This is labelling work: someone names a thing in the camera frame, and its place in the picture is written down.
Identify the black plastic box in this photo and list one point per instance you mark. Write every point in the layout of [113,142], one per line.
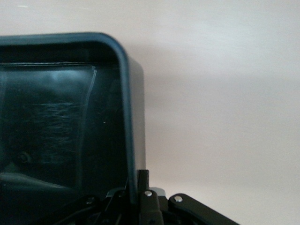
[47,105]

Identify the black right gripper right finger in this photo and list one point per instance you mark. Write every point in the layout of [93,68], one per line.
[148,208]

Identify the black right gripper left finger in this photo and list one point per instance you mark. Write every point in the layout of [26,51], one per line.
[114,206]

